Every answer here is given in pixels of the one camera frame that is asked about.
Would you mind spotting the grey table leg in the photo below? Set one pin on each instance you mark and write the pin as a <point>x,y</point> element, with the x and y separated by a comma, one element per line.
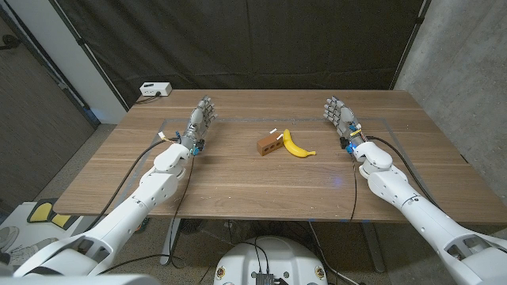
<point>170,241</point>
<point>372,245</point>

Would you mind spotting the black backdrop pole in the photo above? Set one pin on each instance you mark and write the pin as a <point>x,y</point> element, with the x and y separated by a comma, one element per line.
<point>82,41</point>
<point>418,20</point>

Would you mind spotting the white power strip box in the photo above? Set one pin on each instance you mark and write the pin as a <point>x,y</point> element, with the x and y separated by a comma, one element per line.
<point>155,88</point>

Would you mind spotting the clear plastic screen protector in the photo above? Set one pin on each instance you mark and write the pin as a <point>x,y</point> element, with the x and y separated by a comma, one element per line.
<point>273,130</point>

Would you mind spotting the colourful sneaker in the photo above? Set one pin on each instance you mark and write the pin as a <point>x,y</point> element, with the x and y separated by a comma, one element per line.
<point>143,225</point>

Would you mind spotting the black backdrop curtain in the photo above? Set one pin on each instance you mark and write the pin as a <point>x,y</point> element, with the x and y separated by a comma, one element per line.
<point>237,39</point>

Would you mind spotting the yellow toy banana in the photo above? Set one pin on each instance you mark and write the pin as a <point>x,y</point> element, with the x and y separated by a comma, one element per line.
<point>295,148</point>

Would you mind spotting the white robot torso edge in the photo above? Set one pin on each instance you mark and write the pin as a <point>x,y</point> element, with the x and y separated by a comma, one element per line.
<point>79,280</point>

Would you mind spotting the brown toy brick block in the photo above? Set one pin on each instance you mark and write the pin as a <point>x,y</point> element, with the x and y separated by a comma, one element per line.
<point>270,144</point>

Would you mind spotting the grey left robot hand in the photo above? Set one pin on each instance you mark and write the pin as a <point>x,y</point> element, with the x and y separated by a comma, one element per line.
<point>197,122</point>

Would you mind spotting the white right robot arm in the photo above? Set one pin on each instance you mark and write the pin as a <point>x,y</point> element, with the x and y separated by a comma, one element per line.
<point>428,221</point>

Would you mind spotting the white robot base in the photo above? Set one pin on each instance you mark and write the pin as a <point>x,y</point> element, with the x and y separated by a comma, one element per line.
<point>293,257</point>

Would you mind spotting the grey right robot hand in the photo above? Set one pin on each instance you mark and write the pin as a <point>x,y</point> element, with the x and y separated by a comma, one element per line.
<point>345,120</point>

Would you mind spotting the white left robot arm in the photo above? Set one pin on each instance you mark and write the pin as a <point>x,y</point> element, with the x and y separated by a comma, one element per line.
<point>126,213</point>

